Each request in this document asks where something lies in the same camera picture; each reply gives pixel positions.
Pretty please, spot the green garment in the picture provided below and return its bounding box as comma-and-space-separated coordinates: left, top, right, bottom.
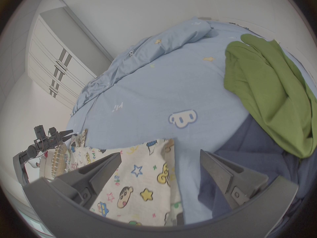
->
224, 33, 317, 159

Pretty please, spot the white wardrobe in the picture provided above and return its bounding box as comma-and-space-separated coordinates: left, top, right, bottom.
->
26, 6, 114, 111

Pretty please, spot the white printed pyjama top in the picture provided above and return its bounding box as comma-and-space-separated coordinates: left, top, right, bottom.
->
66, 129, 185, 227

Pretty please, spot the dark blue garment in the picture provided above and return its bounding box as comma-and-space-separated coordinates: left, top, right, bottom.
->
198, 115, 314, 222

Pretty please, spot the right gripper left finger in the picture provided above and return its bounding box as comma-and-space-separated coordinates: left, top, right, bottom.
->
53, 151, 122, 209

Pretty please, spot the pale blue quilt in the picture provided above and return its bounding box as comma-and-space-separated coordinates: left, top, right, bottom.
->
70, 16, 220, 117

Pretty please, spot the bed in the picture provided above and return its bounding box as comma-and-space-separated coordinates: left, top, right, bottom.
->
67, 16, 317, 227

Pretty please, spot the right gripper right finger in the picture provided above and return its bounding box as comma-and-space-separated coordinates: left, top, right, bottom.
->
200, 149, 269, 211

